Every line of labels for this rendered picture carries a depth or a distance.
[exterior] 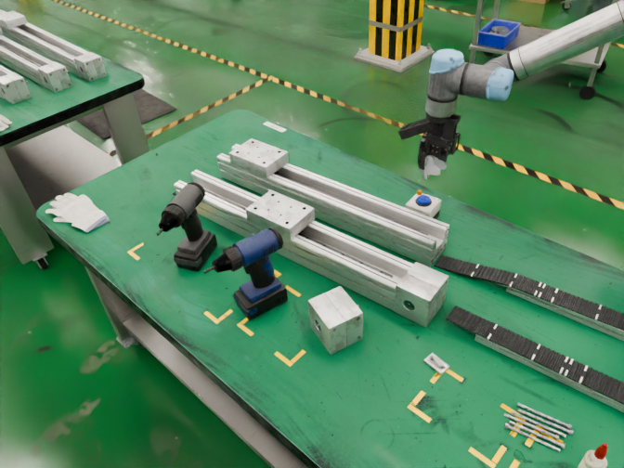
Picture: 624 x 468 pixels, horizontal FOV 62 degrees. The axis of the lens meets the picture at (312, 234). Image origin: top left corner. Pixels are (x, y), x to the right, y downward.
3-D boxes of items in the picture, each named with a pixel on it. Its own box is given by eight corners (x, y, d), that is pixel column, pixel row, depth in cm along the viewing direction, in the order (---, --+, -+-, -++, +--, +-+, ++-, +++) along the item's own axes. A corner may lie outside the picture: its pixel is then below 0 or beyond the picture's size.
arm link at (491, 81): (518, 65, 126) (473, 58, 130) (512, 71, 117) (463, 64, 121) (510, 97, 130) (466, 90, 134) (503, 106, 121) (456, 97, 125)
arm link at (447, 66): (462, 61, 120) (426, 57, 123) (456, 106, 127) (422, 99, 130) (471, 49, 125) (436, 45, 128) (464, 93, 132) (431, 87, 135)
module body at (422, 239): (446, 247, 148) (449, 224, 142) (429, 267, 142) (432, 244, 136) (240, 163, 187) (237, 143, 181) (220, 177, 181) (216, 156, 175)
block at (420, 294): (448, 296, 133) (453, 269, 127) (425, 328, 126) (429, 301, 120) (417, 281, 138) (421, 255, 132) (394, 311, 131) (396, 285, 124)
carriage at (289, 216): (316, 227, 149) (314, 207, 144) (292, 248, 142) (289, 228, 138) (273, 207, 156) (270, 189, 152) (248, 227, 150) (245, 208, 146)
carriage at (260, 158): (290, 169, 172) (288, 151, 168) (267, 185, 166) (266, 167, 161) (253, 155, 180) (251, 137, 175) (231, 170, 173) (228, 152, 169)
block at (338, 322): (370, 334, 126) (371, 308, 119) (330, 355, 122) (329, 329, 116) (349, 307, 132) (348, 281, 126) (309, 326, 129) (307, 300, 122)
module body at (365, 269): (413, 287, 136) (415, 264, 131) (394, 311, 131) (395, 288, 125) (201, 189, 176) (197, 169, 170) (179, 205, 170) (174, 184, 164)
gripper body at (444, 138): (445, 164, 137) (451, 123, 129) (416, 154, 141) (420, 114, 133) (458, 151, 142) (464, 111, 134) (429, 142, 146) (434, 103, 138)
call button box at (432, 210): (439, 214, 158) (442, 199, 154) (424, 232, 153) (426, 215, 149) (416, 206, 162) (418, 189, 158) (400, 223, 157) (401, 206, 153)
